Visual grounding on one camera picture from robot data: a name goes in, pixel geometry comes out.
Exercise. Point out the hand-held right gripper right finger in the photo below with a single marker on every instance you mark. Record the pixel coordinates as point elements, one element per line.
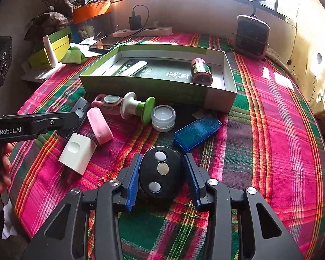
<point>192,187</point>

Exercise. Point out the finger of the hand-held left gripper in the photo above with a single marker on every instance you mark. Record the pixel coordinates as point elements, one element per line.
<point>57,122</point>

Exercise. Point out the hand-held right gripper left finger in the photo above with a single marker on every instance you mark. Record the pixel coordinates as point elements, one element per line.
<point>132,187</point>

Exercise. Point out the black rectangular device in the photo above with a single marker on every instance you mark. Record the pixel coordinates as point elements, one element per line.
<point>80,108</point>

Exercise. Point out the black oval key fob remote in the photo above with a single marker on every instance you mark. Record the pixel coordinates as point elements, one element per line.
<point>159,174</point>

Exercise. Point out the white plug adapter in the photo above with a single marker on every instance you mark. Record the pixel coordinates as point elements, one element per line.
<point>77,153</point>

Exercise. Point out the pink rounded case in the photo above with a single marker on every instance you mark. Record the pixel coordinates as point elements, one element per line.
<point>100,126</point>

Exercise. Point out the blue translucent usb device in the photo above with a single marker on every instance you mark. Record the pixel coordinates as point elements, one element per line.
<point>197,132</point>

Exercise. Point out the clear round plastic jar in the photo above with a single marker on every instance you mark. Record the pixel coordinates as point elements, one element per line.
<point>163,117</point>

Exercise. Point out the green and white cardboard box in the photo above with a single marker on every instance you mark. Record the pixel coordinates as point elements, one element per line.
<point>205,97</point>

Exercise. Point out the person's left hand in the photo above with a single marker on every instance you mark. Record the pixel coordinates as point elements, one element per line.
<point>5,168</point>

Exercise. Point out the pink clip with round disc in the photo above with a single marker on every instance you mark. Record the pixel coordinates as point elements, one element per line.
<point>107,100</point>

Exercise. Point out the yellow-green cardboard box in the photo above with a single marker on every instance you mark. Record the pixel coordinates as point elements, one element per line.
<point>58,39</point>
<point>39,59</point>

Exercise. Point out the green tissue pack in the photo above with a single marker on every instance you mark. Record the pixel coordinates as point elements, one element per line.
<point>73,55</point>

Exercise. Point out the white and green spool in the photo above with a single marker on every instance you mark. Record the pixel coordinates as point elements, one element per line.
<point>138,107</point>

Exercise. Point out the plaid pink green blanket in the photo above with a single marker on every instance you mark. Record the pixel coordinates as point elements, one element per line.
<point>265,140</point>

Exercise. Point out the black smartphone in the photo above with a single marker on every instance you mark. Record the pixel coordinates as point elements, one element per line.
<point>104,44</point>

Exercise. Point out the blue box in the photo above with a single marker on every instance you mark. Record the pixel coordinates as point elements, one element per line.
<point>75,32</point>

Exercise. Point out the brown patterned cloth bag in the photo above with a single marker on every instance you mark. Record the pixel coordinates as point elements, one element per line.
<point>47,23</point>

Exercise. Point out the red and green small jar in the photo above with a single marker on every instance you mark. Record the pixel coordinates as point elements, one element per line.
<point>201,71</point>

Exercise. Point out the orange box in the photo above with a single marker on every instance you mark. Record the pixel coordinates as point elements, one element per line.
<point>92,10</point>

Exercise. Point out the green printed booklet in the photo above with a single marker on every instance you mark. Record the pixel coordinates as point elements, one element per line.
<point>162,71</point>

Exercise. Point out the black charger block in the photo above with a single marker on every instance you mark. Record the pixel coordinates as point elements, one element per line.
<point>135,23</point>

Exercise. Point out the white power strip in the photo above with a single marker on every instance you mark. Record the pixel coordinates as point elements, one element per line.
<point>151,31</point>

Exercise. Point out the cream curtain with hearts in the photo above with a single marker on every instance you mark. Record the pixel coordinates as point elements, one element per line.
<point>314,59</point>

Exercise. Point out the black window hook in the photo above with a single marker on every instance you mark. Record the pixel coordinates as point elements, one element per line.
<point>257,2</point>

